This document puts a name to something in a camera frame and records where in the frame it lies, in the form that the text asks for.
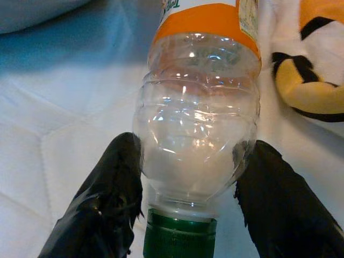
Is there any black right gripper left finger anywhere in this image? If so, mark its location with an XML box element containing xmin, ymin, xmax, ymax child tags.
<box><xmin>37</xmin><ymin>131</ymin><xmax>145</xmax><ymax>258</ymax></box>

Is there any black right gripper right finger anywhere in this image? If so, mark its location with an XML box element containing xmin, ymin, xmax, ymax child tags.
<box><xmin>233</xmin><ymin>140</ymin><xmax>344</xmax><ymax>258</ymax></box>

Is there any yellow egg cartoon blanket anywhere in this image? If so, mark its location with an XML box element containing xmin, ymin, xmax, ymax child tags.
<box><xmin>256</xmin><ymin>0</ymin><xmax>344</xmax><ymax>123</ymax></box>

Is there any clear bottle with orange label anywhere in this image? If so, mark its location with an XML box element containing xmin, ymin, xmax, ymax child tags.
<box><xmin>133</xmin><ymin>0</ymin><xmax>263</xmax><ymax>258</ymax></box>

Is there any white quilted mattress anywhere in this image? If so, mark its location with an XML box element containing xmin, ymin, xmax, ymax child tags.
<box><xmin>0</xmin><ymin>16</ymin><xmax>344</xmax><ymax>258</ymax></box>

